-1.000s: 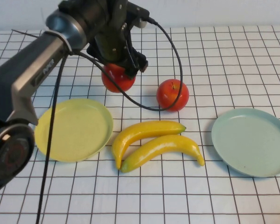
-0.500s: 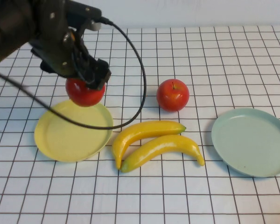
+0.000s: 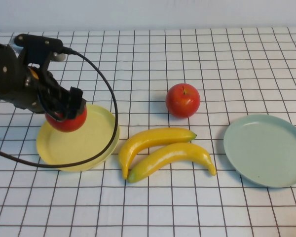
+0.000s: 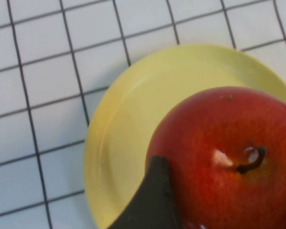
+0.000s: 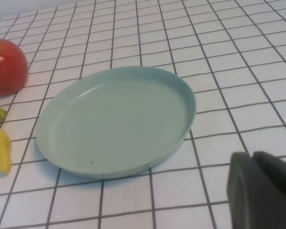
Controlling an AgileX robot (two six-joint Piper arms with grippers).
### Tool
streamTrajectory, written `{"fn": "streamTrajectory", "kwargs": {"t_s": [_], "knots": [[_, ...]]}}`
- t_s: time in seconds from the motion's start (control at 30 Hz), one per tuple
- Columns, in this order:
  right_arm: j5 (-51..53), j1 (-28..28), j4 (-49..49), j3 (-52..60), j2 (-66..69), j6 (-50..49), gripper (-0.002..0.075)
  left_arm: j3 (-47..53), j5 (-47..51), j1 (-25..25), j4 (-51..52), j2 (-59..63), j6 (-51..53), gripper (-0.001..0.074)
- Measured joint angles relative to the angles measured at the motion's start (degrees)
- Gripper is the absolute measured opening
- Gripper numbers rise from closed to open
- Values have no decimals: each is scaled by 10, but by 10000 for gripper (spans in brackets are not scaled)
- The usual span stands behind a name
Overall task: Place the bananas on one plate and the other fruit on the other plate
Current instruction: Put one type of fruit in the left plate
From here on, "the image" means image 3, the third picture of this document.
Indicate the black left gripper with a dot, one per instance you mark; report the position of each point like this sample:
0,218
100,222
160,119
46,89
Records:
39,96

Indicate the red apple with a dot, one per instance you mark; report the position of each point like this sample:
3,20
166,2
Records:
69,124
182,103

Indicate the yellow banana dark tip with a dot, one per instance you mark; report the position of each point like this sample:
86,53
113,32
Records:
148,138

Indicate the yellow banana green end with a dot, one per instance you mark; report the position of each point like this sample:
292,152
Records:
172,154

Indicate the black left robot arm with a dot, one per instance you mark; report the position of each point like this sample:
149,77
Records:
3,71

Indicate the yellow round plate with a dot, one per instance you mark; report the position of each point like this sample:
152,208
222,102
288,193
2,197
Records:
88,138

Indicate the light blue round plate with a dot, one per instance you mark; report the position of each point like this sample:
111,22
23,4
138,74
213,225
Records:
261,150

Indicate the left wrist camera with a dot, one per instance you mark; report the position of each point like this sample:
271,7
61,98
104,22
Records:
39,49

